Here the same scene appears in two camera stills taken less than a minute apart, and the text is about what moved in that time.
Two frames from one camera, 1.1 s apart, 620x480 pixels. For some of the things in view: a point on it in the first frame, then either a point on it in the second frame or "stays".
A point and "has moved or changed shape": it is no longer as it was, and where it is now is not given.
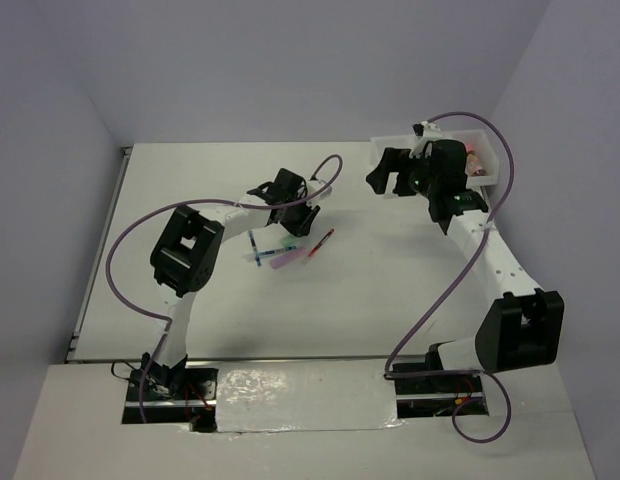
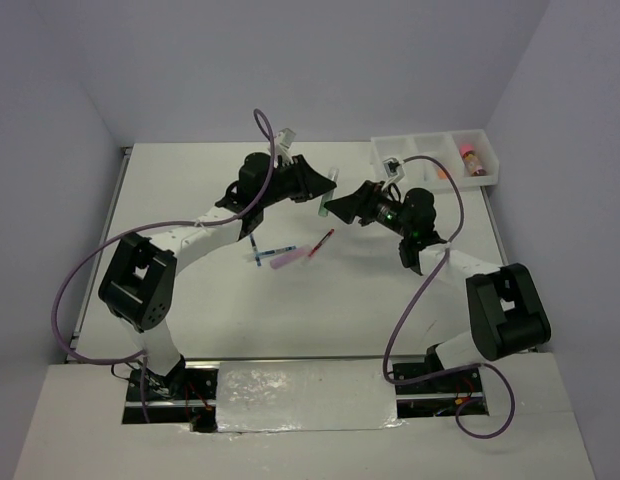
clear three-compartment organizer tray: (480, 150) stays
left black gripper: (303, 227) to (308, 182)
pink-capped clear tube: (473, 164) stays
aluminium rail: (99, 358) stays
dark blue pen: (255, 248) stays
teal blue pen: (271, 252) stays
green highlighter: (289, 241) has moved or changed shape
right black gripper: (394, 161) to (362, 203)
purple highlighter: (289, 258) stays
